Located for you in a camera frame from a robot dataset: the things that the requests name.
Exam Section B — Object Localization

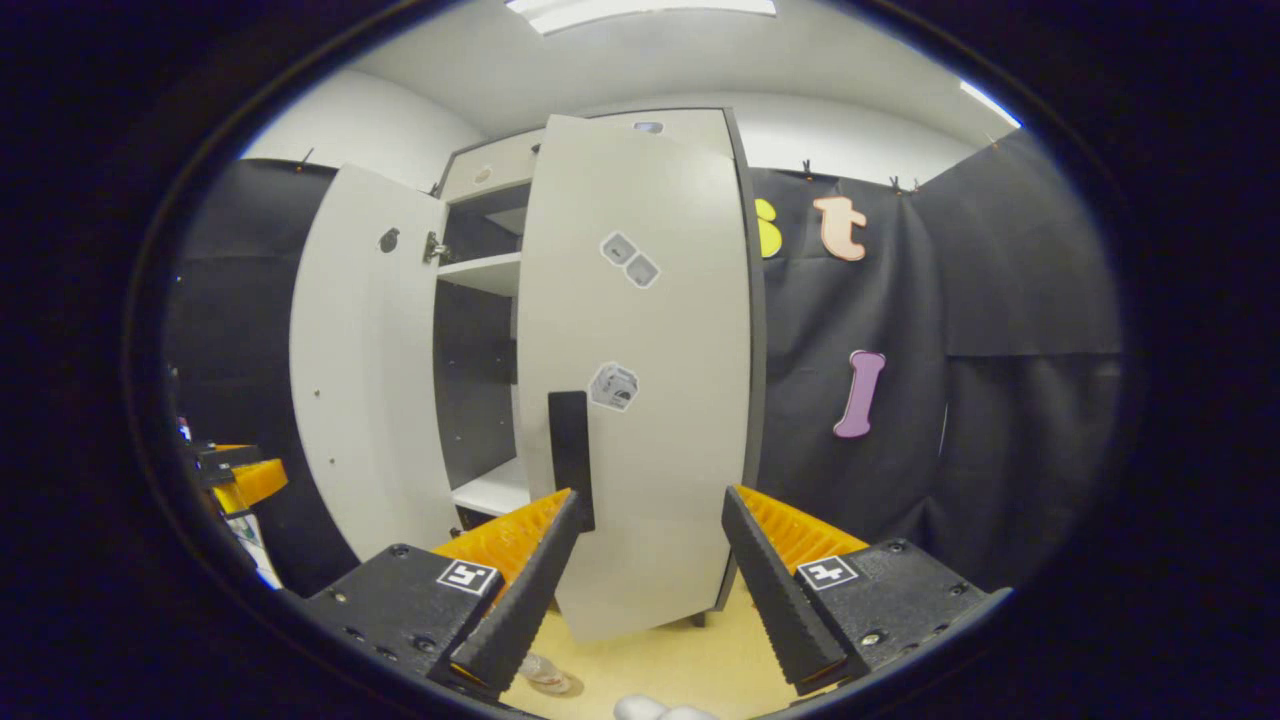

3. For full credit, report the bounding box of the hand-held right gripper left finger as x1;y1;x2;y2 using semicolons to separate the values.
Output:
305;489;583;698

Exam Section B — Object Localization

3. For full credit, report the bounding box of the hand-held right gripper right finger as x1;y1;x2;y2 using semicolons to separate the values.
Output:
722;486;1011;694

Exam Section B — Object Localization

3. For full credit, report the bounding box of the clear plastic bottle red label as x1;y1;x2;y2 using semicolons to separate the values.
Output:
518;652;573;696

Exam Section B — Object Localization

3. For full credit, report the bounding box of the white cabinet door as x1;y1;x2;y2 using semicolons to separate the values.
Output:
289;164;461;561
515;113;753;643

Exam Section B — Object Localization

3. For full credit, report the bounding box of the white cabinet shelf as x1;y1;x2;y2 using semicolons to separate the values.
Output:
452;458;531;517
437;252;523;297

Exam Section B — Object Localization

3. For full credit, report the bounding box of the white and grey cabinet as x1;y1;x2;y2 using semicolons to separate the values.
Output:
430;107;769;626

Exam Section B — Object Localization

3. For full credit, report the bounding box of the white cabinet drawer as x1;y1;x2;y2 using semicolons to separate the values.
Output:
440;108;736;204

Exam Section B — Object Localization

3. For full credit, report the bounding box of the black backdrop cloth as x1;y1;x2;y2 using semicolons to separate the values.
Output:
165;130;1121;596

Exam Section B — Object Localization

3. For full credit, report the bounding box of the large ceiling light panel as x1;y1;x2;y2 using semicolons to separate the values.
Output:
505;0;778;36

